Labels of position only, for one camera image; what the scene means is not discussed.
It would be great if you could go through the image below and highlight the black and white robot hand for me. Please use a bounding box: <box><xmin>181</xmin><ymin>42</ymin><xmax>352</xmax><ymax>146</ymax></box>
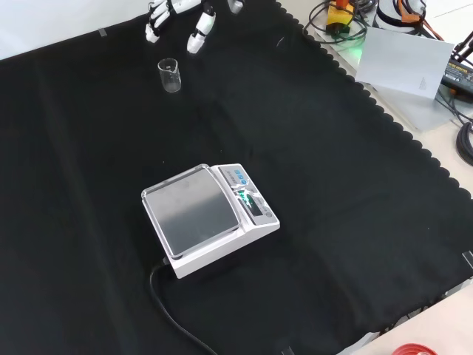
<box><xmin>144</xmin><ymin>0</ymin><xmax>245</xmax><ymax>55</ymax></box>

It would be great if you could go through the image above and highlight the small clear glass beaker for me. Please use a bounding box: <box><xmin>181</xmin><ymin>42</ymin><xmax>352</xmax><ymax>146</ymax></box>
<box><xmin>157</xmin><ymin>58</ymin><xmax>182</xmax><ymax>93</ymax></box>

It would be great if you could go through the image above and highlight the yellow stop button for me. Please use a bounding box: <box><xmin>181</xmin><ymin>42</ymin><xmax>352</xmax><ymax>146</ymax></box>
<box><xmin>326</xmin><ymin>0</ymin><xmax>355</xmax><ymax>34</ymax></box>

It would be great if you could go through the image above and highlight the black bench cloth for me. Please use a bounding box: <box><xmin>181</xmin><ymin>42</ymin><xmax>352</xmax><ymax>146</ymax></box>
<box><xmin>0</xmin><ymin>0</ymin><xmax>473</xmax><ymax>355</ymax></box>

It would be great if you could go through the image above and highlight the white electronic balance steel pan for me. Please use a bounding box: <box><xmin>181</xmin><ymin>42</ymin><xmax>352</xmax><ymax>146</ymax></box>
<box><xmin>140</xmin><ymin>163</ymin><xmax>281</xmax><ymax>280</ymax></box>

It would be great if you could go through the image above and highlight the black power adapter yellow label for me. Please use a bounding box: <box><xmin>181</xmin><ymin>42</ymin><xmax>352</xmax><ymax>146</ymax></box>
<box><xmin>441</xmin><ymin>60</ymin><xmax>473</xmax><ymax>98</ymax></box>

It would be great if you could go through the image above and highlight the red tape roll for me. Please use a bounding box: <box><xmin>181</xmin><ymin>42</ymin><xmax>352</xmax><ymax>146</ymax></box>
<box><xmin>391</xmin><ymin>343</ymin><xmax>439</xmax><ymax>355</ymax></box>

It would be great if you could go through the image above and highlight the black looped cable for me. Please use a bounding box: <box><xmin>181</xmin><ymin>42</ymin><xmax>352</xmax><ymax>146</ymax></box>
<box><xmin>302</xmin><ymin>0</ymin><xmax>367</xmax><ymax>44</ymax></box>

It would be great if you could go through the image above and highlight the orange cable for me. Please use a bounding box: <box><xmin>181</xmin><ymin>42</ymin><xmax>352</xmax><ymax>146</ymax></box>
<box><xmin>393</xmin><ymin>0</ymin><xmax>444</xmax><ymax>40</ymax></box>

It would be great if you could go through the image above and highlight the grey metal base plate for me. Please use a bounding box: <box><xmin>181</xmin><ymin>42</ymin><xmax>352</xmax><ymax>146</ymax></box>
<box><xmin>312</xmin><ymin>21</ymin><xmax>469</xmax><ymax>132</ymax></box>

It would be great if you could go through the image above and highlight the black balance power cable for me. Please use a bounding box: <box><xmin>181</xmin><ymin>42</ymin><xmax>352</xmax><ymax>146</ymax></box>
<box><xmin>149</xmin><ymin>257</ymin><xmax>219</xmax><ymax>355</ymax></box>

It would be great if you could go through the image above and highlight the thick black cable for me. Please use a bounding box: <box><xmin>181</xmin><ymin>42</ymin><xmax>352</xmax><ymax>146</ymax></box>
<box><xmin>456</xmin><ymin>121</ymin><xmax>473</xmax><ymax>166</ymax></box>

